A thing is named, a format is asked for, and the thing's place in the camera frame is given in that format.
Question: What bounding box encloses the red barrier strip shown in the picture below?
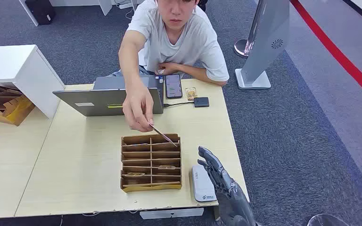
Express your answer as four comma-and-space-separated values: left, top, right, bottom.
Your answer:
289, 0, 362, 107

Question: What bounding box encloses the white card reader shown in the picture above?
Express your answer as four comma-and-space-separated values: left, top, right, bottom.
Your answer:
191, 164, 217, 203

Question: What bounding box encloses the white furniture panel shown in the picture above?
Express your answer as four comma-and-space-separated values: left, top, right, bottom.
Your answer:
18, 0, 113, 27

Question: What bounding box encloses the white shelf box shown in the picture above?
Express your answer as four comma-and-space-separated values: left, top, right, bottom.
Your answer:
0, 44, 66, 120

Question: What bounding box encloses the clear plastic dome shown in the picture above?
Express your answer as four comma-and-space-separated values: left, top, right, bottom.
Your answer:
306, 214, 352, 226

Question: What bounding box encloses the white power strip with cables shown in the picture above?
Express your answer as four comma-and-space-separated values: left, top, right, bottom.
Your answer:
115, 0, 139, 20

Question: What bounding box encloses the small black hub box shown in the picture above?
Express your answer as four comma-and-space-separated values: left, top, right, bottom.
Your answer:
194, 97, 210, 108

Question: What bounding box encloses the chrome stanchion post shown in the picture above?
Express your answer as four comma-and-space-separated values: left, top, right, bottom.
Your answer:
233, 0, 267, 59

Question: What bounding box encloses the person's left hand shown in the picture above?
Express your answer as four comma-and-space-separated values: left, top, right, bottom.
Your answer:
155, 62, 181, 75

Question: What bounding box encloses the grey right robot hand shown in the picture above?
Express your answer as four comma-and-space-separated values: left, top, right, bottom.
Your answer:
197, 145, 257, 226

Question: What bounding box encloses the person's right hand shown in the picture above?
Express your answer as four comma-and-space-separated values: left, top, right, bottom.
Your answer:
122, 87, 155, 133

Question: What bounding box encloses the black hub cable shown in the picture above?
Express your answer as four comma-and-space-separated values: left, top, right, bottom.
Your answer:
163, 101, 195, 108

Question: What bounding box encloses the wooden card organizer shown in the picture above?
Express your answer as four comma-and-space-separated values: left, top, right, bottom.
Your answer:
120, 133, 182, 193

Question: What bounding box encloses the cardboard divider box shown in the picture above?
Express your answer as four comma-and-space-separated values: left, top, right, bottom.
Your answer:
0, 84, 36, 127

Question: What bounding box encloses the grey kiosk stand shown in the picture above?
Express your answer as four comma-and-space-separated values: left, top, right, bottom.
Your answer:
234, 0, 290, 90

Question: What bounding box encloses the white metal bracket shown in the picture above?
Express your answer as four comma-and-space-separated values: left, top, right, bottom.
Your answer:
139, 208, 205, 220

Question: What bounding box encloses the person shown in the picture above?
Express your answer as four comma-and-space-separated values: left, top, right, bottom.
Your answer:
107, 0, 230, 133

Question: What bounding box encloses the black smartphone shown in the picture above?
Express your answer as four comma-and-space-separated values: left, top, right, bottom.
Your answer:
165, 73, 183, 100

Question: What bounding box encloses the grey laptop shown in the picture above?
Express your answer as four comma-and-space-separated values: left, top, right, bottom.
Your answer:
52, 75, 165, 117

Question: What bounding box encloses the ID card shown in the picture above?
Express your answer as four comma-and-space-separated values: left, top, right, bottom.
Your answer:
148, 122, 179, 148

